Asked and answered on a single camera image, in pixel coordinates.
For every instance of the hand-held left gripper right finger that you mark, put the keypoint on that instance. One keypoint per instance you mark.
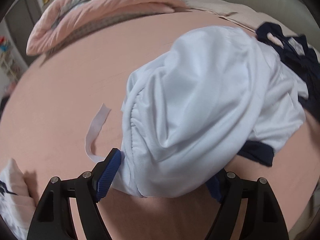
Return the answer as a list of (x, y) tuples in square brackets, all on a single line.
[(215, 190)]

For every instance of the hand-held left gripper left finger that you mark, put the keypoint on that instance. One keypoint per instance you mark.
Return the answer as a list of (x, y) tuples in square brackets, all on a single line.
[(108, 175)]

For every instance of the white shirt navy trim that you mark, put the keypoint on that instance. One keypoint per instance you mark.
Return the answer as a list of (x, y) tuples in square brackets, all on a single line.
[(200, 105), (15, 200)]

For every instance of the navy pants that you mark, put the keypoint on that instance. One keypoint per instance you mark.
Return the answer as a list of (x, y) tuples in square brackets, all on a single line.
[(300, 65)]

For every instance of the pink-sheeted bed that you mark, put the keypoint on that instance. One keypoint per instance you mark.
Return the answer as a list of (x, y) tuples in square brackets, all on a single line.
[(75, 92)]

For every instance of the white toy shelf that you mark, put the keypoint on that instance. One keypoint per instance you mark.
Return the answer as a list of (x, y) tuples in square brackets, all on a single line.
[(10, 62)]

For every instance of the folded pink quilt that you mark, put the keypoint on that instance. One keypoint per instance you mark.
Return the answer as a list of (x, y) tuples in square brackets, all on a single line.
[(100, 12)]

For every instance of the red and blue plush toy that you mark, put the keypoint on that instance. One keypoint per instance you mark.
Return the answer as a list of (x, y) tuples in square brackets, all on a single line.
[(3, 43)]

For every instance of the beige pillow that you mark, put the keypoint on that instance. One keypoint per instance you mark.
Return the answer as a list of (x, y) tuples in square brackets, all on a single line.
[(225, 7)]

